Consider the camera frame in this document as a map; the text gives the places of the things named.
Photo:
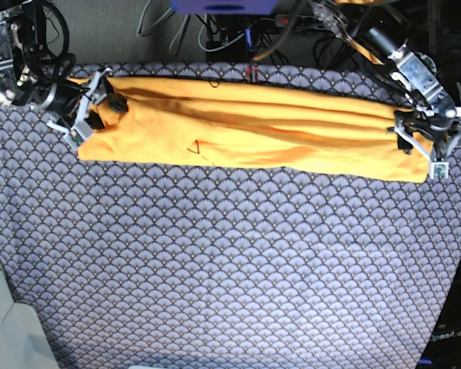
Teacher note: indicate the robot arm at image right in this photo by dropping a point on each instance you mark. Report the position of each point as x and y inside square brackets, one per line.
[384, 33]

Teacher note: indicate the black OpenArm case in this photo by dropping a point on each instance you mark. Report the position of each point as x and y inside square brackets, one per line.
[444, 347]

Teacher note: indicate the yellow T-shirt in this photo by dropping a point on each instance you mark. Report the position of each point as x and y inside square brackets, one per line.
[235, 125]

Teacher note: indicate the purple box at top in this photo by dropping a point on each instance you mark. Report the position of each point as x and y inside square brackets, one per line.
[224, 7]

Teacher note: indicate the red-framed black clip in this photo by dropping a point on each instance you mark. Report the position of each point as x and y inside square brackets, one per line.
[251, 74]

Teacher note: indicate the blue fan-patterned tablecloth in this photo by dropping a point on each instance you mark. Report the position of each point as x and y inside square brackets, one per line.
[183, 267]

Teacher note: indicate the white furniture at lower left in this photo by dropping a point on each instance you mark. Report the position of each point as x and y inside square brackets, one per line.
[23, 343]

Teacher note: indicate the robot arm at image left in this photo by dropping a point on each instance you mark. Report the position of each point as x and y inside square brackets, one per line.
[35, 65]

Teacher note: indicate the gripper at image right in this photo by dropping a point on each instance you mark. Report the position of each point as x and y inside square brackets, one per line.
[433, 129]

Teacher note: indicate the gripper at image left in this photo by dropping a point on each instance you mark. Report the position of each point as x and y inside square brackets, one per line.
[60, 98]

